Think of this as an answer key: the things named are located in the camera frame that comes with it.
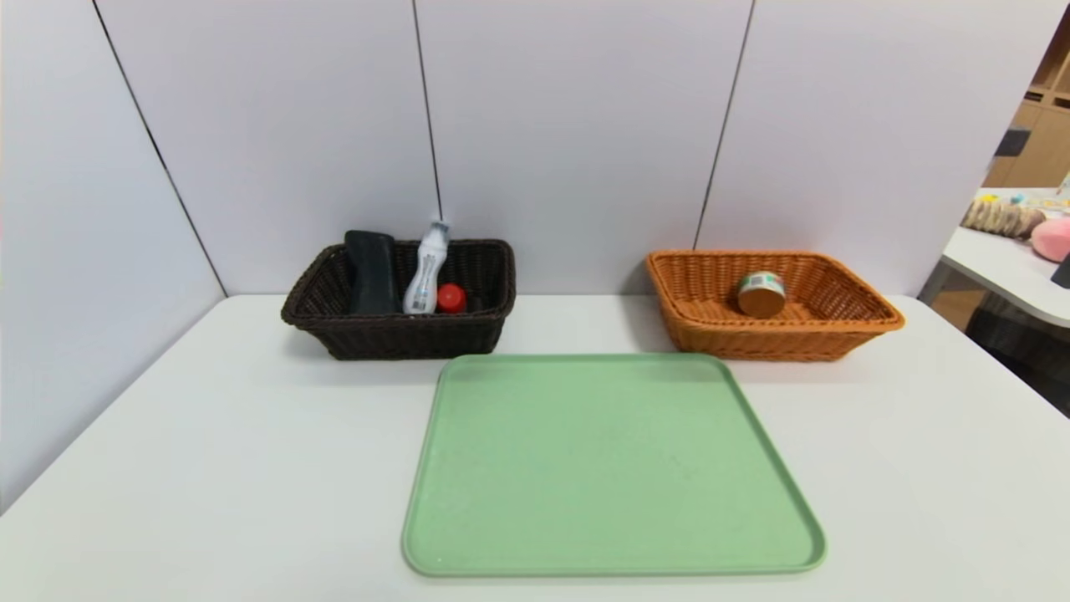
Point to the red toy tomato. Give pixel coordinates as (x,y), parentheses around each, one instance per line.
(451,298)

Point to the white plastic bottle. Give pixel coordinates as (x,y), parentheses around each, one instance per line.
(424,276)

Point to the black soft case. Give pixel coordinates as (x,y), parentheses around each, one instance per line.
(372,276)

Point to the small tin can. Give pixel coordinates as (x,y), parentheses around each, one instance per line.
(761,294)

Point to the dark brown wicker basket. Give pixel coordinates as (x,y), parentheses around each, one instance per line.
(401,334)

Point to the orange wicker basket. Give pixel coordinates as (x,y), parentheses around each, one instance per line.
(769,339)

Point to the light green plastic tray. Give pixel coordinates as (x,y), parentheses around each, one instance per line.
(602,468)

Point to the beige striped plush toy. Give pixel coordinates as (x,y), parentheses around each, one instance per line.
(999,219)

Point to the dark grey box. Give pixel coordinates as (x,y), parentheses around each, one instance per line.
(1013,142)

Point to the pink plush toy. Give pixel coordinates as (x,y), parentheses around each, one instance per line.
(1052,240)

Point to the wooden shelf unit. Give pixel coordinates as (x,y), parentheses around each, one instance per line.
(1045,109)

